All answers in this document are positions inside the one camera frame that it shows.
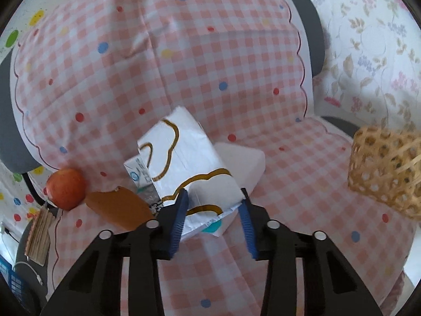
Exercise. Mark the blue plastic basket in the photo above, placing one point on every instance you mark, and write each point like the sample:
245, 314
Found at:
11, 276

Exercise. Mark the white tissue packet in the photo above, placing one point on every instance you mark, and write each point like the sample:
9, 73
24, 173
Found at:
184, 151

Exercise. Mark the woven bamboo basket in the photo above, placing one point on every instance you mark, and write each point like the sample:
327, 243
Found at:
378, 168

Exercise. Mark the red apple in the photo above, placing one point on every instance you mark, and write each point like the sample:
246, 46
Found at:
67, 189

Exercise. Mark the floral print cloth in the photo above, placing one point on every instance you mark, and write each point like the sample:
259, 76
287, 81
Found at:
361, 39

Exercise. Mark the grey office chair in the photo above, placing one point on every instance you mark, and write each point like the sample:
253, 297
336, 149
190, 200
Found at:
13, 121

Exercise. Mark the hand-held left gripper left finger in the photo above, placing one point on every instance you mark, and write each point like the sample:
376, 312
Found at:
177, 223

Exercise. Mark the pink checked table cover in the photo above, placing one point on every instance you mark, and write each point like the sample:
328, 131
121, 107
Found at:
213, 56

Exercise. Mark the small orange notebook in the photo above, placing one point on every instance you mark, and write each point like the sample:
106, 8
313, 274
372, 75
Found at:
39, 233

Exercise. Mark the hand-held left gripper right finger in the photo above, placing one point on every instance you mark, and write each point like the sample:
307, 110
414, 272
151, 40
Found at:
246, 230

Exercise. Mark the brown wooden piece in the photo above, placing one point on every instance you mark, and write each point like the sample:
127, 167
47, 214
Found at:
121, 207

